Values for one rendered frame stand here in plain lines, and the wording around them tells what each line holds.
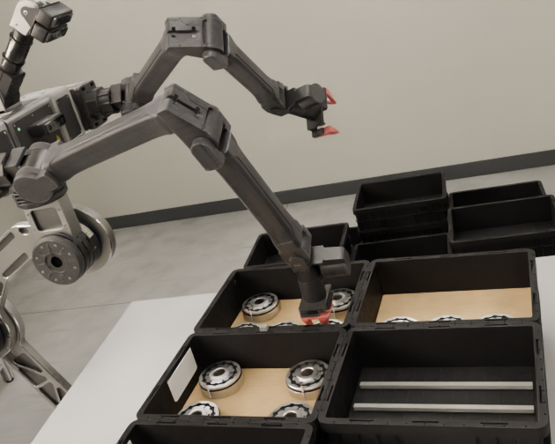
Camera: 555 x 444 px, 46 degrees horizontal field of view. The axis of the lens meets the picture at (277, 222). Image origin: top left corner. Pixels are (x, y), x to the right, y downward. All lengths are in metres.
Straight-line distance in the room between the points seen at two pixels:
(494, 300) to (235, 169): 0.75
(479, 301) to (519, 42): 2.79
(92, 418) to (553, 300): 1.28
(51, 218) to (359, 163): 3.01
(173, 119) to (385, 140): 3.32
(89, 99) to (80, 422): 0.87
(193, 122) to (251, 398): 0.66
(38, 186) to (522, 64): 3.40
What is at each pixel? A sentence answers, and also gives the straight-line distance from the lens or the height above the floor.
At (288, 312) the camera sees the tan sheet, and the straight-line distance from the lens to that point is 1.79.
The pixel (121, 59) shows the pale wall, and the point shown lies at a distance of 4.72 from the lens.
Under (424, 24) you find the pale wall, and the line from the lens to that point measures 4.23.
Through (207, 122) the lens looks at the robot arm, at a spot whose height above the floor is 1.47.
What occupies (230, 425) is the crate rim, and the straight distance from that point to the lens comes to 1.33.
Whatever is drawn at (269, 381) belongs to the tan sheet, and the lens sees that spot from 1.57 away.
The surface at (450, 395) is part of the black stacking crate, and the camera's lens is 1.43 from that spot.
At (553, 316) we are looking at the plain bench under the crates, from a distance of 1.85.
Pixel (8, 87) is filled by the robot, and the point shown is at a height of 1.58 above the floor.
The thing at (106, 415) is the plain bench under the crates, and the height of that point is 0.70.
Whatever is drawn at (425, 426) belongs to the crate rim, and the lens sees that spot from 1.22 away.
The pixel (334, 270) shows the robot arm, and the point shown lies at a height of 1.04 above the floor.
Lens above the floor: 1.75
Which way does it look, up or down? 23 degrees down
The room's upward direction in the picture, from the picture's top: 15 degrees counter-clockwise
